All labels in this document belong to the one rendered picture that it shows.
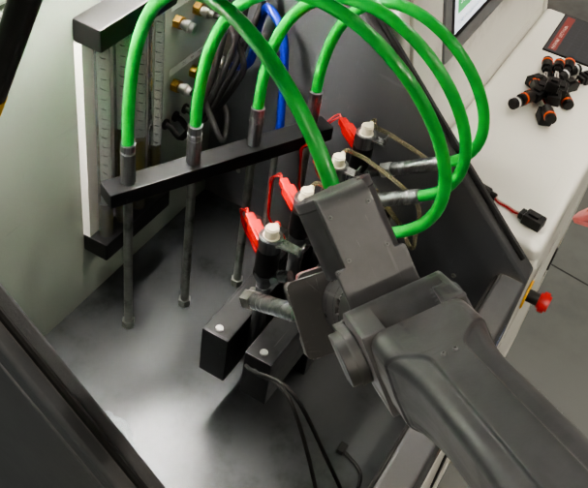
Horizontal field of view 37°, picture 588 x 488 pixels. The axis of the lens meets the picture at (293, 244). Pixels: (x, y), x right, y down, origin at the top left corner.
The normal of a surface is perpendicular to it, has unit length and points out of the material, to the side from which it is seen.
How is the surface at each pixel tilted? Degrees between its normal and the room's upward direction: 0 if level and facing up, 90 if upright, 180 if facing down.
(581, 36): 0
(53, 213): 90
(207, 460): 0
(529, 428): 36
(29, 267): 90
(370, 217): 45
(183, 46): 90
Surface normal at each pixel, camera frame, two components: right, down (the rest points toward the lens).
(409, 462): 0.13, -0.70
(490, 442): -0.36, -0.87
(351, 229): 0.07, 0.00
